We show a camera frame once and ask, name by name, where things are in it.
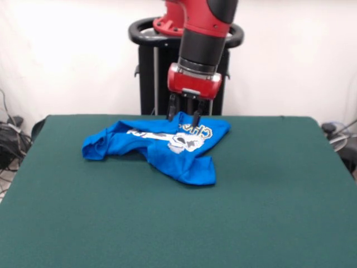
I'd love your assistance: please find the blue printed t-shirt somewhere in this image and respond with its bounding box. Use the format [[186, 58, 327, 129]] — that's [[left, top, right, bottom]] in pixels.
[[81, 111, 231, 186]]

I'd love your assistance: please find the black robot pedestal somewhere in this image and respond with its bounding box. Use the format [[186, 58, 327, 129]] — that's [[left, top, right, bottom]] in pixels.
[[128, 16, 245, 116]]

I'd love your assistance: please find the black cable tangle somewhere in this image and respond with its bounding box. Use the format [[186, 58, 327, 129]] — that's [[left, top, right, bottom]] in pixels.
[[320, 119, 357, 179], [0, 89, 33, 196]]

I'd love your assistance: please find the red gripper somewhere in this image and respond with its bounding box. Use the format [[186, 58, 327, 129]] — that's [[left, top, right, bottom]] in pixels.
[[166, 63, 223, 127]]

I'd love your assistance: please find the dark green table cloth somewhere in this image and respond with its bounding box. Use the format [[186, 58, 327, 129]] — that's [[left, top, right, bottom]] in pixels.
[[0, 114, 357, 268]]

